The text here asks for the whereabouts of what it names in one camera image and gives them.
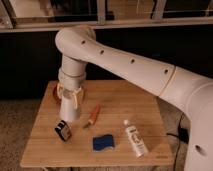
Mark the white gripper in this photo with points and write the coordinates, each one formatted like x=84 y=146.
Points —
x=71 y=88

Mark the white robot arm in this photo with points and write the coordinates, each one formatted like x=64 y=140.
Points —
x=189 y=92

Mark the black eraser block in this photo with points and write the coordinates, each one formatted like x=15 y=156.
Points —
x=63 y=130

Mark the orange wooden bowl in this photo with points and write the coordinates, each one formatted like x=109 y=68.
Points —
x=56 y=96

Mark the orange carrot toy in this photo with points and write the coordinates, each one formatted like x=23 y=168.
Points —
x=93 y=116

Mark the blue sponge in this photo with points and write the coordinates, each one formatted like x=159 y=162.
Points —
x=102 y=142

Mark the wooden table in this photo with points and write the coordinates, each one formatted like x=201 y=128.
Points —
x=120 y=125

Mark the white plastic bottle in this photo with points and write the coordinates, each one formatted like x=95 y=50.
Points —
x=135 y=139

